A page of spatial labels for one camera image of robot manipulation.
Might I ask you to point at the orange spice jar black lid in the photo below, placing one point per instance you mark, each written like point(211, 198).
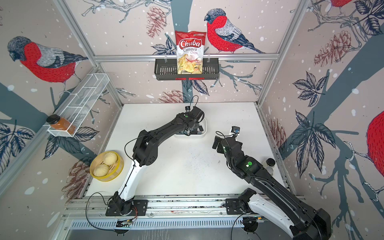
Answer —
point(62, 124)

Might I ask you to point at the clear acrylic wall shelf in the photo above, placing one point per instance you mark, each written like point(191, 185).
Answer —
point(79, 104)

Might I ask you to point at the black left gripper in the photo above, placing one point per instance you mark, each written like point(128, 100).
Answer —
point(197, 125)

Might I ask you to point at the circuit board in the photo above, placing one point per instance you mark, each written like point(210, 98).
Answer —
point(124, 223)
point(252, 220)

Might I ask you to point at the lower steamed bun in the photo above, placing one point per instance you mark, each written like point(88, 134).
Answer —
point(101, 170)

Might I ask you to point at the left circuit board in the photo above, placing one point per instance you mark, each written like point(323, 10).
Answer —
point(124, 223)

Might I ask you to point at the black wire wall basket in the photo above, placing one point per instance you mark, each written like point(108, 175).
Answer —
point(172, 70)

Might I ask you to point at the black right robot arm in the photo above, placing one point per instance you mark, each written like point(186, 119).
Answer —
point(299, 220)

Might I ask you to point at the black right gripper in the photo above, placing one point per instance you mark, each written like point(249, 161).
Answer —
point(216, 141)

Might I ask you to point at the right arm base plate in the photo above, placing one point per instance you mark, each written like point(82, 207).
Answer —
point(232, 206)

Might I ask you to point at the white storage box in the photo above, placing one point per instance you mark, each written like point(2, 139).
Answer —
point(196, 133)

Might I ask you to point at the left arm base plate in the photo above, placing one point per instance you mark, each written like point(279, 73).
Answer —
point(141, 207)

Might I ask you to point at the right circuit board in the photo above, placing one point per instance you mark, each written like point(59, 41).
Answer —
point(252, 220)

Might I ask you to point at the steamed bun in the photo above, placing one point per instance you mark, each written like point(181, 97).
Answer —
point(110, 158)
point(101, 170)

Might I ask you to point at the bottle with black cap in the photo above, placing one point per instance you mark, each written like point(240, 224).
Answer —
point(270, 165)

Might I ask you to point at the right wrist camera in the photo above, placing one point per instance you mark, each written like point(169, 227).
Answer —
point(235, 130)

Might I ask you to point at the upper steamed bun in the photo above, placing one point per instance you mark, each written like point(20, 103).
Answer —
point(110, 158)

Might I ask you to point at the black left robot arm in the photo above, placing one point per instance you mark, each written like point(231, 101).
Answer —
point(145, 152)

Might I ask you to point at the Chuba cassava chips bag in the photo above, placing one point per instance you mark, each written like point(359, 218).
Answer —
point(190, 52)

